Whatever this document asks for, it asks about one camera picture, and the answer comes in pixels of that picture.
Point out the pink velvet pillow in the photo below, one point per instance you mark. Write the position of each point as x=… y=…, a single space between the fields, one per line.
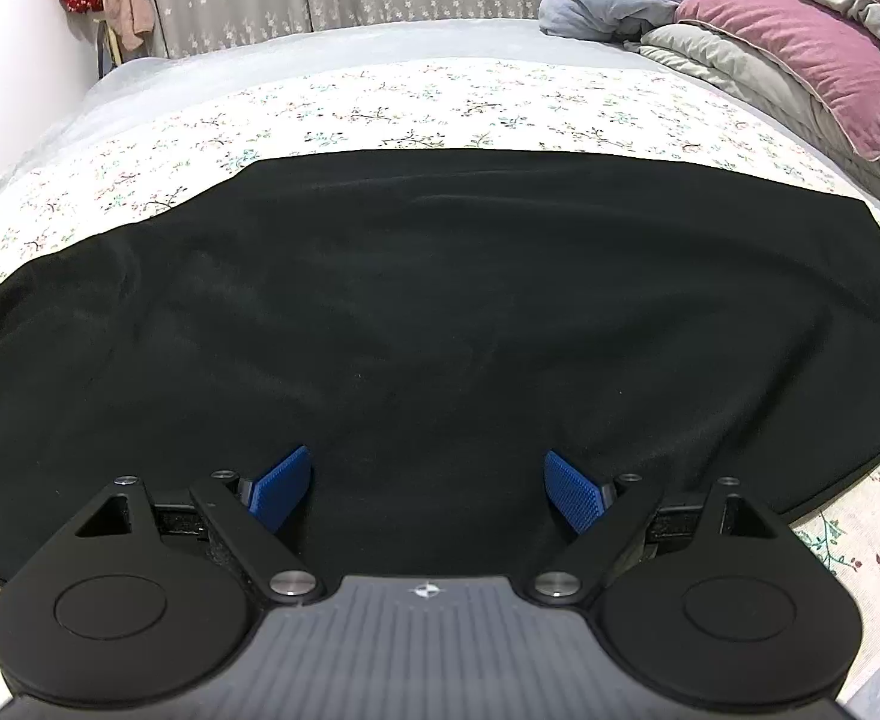
x=831 y=47

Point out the floral white bed sheet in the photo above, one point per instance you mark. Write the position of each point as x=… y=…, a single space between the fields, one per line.
x=148 y=138

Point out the black pants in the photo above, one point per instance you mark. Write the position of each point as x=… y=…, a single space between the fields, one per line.
x=429 y=324

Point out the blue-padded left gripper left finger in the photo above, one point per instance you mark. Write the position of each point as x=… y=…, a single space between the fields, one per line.
x=275 y=485

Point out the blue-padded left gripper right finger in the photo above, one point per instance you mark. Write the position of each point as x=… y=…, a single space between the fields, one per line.
x=580 y=500

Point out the grey folded quilt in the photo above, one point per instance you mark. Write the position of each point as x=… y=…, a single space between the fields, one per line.
x=746 y=74

